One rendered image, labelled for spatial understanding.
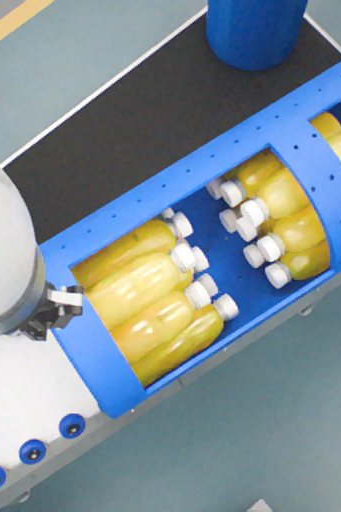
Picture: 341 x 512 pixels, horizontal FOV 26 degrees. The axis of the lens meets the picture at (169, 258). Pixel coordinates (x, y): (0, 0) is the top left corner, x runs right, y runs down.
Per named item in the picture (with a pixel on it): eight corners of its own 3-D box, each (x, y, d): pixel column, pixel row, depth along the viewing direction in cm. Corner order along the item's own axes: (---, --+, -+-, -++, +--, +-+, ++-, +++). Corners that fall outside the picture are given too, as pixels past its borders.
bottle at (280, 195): (339, 128, 118) (237, 192, 115) (358, 121, 111) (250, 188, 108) (362, 168, 118) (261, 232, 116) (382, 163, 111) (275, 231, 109)
